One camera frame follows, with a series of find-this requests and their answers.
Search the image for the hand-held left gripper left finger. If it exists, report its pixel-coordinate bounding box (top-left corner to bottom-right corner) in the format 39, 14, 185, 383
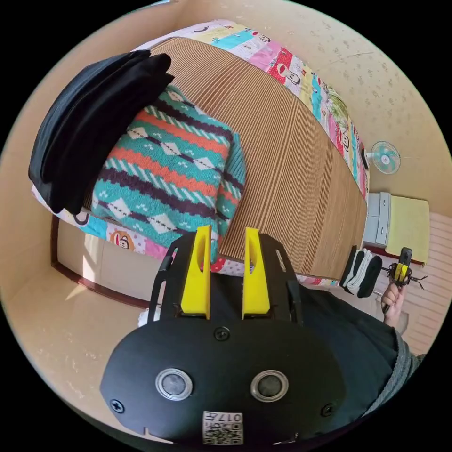
180, 226, 212, 321

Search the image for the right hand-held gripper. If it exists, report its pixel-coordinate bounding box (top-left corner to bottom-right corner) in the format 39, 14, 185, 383
382, 262, 428, 291

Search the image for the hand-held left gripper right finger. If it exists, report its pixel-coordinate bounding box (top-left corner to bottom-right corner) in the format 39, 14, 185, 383
241, 227, 271, 321

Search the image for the person's right forearm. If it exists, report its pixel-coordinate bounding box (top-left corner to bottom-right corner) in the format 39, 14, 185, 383
383, 317, 412, 361

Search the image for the person's right hand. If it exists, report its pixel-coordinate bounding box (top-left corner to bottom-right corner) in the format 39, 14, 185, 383
380, 282, 406, 328

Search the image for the black and white pile of clothes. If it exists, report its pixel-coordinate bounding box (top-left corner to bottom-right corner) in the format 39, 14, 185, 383
339, 246, 383, 299

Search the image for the grey cupboard with yellow cloth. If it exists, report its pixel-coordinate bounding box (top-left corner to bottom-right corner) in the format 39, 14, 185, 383
363, 192, 431, 266

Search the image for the person's body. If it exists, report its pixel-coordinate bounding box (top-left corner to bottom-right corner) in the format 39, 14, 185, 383
211, 272, 427, 420

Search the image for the teal electric fan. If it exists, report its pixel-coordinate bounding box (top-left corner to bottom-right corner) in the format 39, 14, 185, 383
365, 141, 402, 175

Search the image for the bed with woven mat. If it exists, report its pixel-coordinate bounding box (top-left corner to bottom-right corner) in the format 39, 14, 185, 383
31, 19, 371, 308

